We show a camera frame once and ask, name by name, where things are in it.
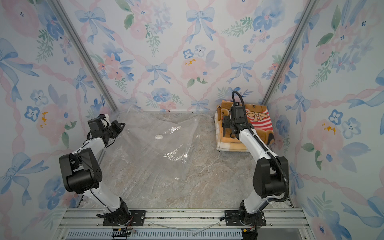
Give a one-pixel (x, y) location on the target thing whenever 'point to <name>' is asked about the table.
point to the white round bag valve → (158, 137)
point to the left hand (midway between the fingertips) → (126, 122)
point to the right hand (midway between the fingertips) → (233, 118)
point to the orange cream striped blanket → (227, 144)
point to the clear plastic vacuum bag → (154, 143)
